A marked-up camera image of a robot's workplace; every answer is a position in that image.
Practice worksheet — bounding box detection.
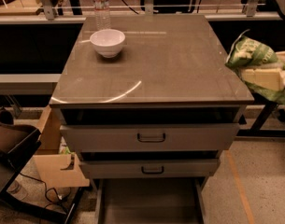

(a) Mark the black side cart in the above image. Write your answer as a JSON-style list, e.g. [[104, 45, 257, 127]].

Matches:
[[0, 107, 83, 224]]

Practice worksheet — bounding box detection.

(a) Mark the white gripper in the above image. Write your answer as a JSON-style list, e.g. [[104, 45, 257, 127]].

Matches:
[[240, 51, 285, 91]]

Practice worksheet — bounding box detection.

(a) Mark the middle grey drawer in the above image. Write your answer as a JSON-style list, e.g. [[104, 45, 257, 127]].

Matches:
[[79, 159, 220, 179]]

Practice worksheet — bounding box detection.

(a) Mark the green jalapeno chip bag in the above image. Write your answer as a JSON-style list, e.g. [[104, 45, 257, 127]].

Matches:
[[225, 30, 285, 105]]

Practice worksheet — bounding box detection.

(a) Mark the black floor cable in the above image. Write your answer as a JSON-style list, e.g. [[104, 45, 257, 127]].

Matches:
[[18, 171, 73, 224]]

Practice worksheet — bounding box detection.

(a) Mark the grey drawer cabinet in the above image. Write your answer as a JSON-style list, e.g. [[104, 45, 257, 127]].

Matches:
[[49, 14, 255, 224]]

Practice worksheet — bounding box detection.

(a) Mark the brown cardboard box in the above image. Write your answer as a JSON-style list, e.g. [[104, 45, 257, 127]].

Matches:
[[34, 105, 90, 188]]

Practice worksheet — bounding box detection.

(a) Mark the open bottom grey drawer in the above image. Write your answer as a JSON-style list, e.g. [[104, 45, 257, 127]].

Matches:
[[94, 178, 206, 224]]

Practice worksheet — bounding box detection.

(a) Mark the upper grey drawer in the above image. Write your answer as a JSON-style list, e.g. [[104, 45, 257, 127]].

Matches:
[[60, 123, 239, 152]]

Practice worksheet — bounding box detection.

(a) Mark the white ceramic bowl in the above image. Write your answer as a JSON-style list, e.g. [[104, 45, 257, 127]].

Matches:
[[90, 29, 125, 58]]

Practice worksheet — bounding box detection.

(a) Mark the metal railing shelf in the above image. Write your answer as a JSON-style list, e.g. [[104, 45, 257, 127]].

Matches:
[[0, 0, 280, 22]]

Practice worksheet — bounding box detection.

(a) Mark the clear plastic water bottle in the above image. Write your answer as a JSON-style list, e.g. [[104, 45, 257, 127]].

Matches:
[[93, 0, 111, 30]]

